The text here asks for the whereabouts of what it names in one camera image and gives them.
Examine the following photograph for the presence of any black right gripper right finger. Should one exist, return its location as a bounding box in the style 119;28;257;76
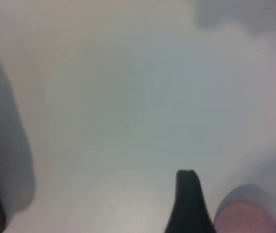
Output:
164;169;216;233

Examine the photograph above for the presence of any pink peach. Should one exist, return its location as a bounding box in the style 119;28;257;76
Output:
214;202;276;233

